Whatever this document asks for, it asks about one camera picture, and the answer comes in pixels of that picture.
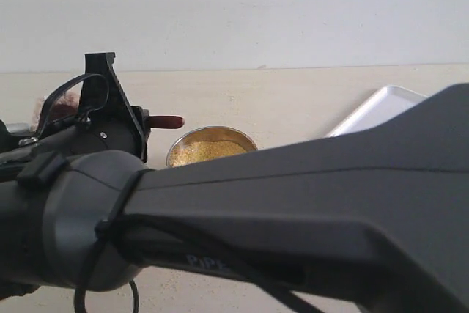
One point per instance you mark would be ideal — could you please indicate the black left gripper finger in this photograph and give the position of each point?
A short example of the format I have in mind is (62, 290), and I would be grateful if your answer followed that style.
(11, 132)

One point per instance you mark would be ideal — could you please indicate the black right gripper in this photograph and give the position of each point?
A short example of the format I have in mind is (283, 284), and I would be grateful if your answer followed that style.
(78, 139)

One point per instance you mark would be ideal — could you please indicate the teddy bear striped sweater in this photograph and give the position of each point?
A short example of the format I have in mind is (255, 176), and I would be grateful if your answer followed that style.
(65, 106)

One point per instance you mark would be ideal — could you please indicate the dark red wooden spoon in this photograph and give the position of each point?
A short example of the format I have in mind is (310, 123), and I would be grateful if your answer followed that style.
(165, 122)

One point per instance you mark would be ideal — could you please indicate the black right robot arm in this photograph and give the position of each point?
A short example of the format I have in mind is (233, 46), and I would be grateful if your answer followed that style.
(378, 217)

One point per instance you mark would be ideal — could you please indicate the yellow-brown granular powder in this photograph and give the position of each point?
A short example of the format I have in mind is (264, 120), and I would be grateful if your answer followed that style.
(198, 151)

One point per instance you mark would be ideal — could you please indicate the steel bowl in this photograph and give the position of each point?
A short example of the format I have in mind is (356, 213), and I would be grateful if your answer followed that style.
(215, 133)

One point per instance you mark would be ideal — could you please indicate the white square plastic tray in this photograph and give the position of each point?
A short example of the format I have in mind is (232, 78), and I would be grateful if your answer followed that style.
(383, 105)

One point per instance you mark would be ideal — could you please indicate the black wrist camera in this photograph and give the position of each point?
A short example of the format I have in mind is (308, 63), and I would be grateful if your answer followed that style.
(102, 95)

